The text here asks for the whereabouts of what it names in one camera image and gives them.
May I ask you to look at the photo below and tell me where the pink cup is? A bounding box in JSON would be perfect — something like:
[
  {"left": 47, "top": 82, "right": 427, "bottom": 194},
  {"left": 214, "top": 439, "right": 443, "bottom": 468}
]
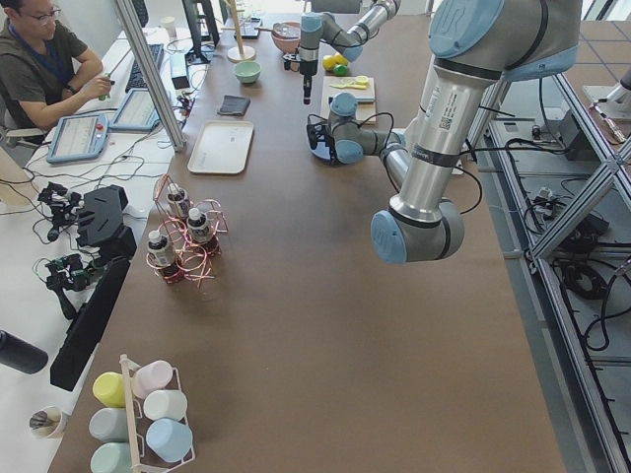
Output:
[{"left": 131, "top": 360, "right": 174, "bottom": 399}]

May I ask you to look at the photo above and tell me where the whole yellow lemon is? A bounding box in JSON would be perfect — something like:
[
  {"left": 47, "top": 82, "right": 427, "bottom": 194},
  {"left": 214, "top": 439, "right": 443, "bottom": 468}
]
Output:
[
  {"left": 333, "top": 52, "right": 349, "bottom": 66},
  {"left": 321, "top": 55, "right": 337, "bottom": 71}
]

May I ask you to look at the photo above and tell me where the black keyboard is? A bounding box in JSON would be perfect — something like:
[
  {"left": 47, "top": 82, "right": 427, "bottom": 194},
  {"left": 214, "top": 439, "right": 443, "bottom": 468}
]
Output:
[{"left": 124, "top": 42, "right": 166, "bottom": 94}]

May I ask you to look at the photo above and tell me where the blue teach pendant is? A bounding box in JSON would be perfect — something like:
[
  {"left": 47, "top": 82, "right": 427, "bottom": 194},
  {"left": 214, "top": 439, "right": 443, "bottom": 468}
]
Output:
[
  {"left": 46, "top": 113, "right": 108, "bottom": 165},
  {"left": 109, "top": 88, "right": 160, "bottom": 132}
]

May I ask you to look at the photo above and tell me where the grey cup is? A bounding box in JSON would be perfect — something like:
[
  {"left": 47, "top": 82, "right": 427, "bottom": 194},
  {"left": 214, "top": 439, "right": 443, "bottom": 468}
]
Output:
[{"left": 89, "top": 407, "right": 128, "bottom": 442}]

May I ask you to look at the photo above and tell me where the wooden cutting board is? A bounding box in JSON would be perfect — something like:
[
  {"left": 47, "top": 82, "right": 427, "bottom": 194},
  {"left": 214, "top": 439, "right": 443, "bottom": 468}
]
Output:
[{"left": 320, "top": 76, "right": 377, "bottom": 125}]

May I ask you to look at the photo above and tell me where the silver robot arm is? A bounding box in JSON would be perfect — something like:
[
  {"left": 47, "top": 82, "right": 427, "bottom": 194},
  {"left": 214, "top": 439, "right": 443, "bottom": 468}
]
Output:
[
  {"left": 325, "top": 1, "right": 582, "bottom": 264},
  {"left": 298, "top": 0, "right": 400, "bottom": 104}
]

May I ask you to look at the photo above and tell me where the wooden mug tree stand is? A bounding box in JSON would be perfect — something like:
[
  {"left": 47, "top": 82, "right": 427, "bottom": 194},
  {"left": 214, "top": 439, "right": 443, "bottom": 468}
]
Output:
[{"left": 223, "top": 0, "right": 256, "bottom": 64}]

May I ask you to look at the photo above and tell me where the dark drink bottle white cap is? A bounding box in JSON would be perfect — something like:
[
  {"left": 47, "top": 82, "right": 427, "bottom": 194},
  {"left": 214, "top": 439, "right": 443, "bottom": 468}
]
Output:
[{"left": 167, "top": 182, "right": 191, "bottom": 220}]

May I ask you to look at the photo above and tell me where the white cup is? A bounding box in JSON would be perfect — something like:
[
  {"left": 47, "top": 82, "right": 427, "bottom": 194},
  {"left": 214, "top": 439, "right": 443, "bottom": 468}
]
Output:
[{"left": 143, "top": 389, "right": 188, "bottom": 422}]

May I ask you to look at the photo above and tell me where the pink bowl with ice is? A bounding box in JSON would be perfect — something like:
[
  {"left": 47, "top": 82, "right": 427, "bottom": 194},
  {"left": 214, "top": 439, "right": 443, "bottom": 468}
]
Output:
[{"left": 271, "top": 21, "right": 301, "bottom": 53}]

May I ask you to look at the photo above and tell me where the seated man with glasses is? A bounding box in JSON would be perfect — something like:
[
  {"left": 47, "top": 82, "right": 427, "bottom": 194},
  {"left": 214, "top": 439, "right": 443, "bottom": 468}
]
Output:
[{"left": 1, "top": 0, "right": 112, "bottom": 131}]

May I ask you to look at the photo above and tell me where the grey folded cloth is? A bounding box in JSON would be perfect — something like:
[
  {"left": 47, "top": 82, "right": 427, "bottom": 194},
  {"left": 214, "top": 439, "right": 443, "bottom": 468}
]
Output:
[{"left": 217, "top": 95, "right": 250, "bottom": 116}]

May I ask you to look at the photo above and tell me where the black thermos bottle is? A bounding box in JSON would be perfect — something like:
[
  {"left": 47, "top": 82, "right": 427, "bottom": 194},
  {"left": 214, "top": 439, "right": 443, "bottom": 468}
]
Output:
[{"left": 1, "top": 330, "right": 48, "bottom": 374}]

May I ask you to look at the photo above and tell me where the copper wire bottle rack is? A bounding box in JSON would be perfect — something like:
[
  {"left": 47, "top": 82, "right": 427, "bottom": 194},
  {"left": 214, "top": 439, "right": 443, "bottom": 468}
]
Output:
[{"left": 146, "top": 174, "right": 229, "bottom": 286}]

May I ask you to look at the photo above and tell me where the green lime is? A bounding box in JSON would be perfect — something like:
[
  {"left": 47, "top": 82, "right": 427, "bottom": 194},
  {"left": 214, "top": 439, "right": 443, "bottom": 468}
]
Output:
[{"left": 333, "top": 64, "right": 348, "bottom": 77}]

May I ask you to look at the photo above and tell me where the pale green cup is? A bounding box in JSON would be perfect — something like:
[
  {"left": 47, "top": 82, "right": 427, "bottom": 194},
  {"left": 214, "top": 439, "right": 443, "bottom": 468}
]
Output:
[{"left": 90, "top": 442, "right": 132, "bottom": 473}]

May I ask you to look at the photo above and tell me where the cream rabbit tray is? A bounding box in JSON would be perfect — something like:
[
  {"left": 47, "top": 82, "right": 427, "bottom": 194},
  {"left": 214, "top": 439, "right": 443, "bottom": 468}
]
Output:
[{"left": 187, "top": 120, "right": 254, "bottom": 175}]

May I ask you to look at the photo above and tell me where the blue plate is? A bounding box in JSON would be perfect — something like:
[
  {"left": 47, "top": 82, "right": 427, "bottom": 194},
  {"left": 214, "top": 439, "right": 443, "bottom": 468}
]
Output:
[{"left": 312, "top": 141, "right": 330, "bottom": 166}]

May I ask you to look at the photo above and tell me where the paper cup with utensils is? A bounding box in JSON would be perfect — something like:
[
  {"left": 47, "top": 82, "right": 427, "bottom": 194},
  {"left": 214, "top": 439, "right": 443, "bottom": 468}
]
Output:
[{"left": 29, "top": 406, "right": 70, "bottom": 439}]

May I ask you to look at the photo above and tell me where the yellow plastic knife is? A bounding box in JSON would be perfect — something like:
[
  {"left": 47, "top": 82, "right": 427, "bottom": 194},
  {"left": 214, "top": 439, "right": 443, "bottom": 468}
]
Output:
[{"left": 328, "top": 82, "right": 370, "bottom": 90}]

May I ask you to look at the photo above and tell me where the light blue cup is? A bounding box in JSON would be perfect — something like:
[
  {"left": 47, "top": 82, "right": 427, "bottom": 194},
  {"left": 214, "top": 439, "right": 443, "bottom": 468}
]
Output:
[{"left": 146, "top": 418, "right": 193, "bottom": 463}]

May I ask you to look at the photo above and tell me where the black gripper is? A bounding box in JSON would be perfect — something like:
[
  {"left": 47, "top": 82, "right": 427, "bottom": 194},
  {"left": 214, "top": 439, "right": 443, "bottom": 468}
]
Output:
[
  {"left": 322, "top": 130, "right": 340, "bottom": 166},
  {"left": 300, "top": 61, "right": 316, "bottom": 104}
]

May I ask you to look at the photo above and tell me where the pale green bowl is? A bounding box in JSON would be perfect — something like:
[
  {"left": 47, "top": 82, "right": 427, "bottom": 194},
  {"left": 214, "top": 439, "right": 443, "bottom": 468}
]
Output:
[{"left": 234, "top": 60, "right": 261, "bottom": 85}]

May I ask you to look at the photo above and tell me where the yellow cup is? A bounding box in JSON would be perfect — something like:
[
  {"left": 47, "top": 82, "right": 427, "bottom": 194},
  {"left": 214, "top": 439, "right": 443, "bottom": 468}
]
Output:
[{"left": 92, "top": 372, "right": 125, "bottom": 408}]

